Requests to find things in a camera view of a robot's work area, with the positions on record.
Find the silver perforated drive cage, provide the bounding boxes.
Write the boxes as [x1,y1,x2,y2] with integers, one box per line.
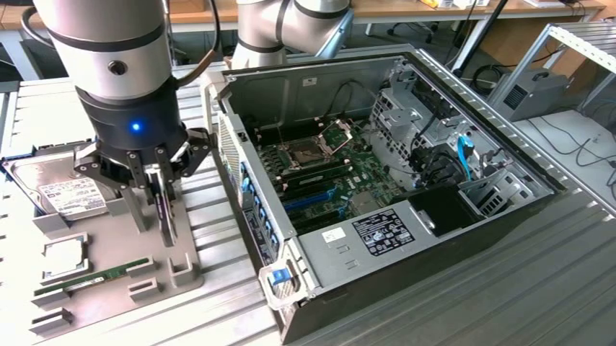
[369,57,486,170]

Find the black wire bundle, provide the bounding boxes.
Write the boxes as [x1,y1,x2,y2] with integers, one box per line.
[408,143,467,191]

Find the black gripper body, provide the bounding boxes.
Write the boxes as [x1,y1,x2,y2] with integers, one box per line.
[75,77,190,169]

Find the blue SATA wire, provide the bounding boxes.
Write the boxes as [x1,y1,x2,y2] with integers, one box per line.
[454,132,479,182]

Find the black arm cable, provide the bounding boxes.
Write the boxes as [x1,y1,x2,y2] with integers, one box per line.
[22,0,222,87]

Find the CPU socket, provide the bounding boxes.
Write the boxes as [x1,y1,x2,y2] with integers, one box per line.
[283,141,335,171]

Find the grey case handle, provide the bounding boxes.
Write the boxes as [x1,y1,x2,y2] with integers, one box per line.
[198,69,234,137]
[257,251,311,311]

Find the silver CPU chip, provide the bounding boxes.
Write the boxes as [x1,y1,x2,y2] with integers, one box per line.
[42,239,91,279]

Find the open black PC case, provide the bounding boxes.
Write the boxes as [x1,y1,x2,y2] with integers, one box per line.
[198,43,570,345]

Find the black RAM slot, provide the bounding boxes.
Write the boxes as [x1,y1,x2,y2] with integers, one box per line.
[277,164,353,180]
[281,172,357,190]

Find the blue expansion slot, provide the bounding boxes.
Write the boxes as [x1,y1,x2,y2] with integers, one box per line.
[283,190,340,213]

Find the silver socket cover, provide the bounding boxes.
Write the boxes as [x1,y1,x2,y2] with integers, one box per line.
[316,117,359,156]

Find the silver disk bay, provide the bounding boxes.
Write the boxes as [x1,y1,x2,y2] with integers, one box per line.
[456,167,555,219]

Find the green motherboard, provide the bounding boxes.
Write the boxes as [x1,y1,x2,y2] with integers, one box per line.
[254,118,416,235]

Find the black looped wire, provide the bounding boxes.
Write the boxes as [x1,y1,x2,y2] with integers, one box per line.
[327,81,383,122]

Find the silver chipset heatsink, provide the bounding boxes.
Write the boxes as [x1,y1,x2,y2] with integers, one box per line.
[349,192,385,216]

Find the grey box with handle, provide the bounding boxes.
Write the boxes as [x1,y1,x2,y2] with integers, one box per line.
[500,68,573,122]

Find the long black expansion slot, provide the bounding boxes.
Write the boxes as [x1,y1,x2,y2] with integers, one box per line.
[288,205,343,223]
[292,214,347,234]

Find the aluminium frame shelf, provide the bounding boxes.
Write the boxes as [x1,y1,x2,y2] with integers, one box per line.
[486,22,616,109]

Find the black stand pole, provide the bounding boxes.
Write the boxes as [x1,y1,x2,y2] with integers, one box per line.
[452,0,511,75]

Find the black cables on white table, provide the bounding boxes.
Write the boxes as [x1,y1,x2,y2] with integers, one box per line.
[527,115,616,169]

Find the black graphics card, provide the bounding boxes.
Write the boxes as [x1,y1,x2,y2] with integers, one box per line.
[146,164,178,249]

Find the green RAM stick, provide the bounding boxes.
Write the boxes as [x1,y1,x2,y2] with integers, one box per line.
[33,257,152,296]

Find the grey parts rack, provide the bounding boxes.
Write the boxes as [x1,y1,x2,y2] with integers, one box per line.
[27,161,208,338]

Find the grey power supply unit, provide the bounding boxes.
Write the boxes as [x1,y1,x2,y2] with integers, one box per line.
[295,201,438,291]

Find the brown wooden panel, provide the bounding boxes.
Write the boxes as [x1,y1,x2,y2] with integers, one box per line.
[479,17,606,79]

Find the blue case latch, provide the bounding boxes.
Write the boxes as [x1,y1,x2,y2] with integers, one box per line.
[268,268,292,287]

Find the long wooden desk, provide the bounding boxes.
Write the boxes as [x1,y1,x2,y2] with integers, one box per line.
[0,0,609,82]

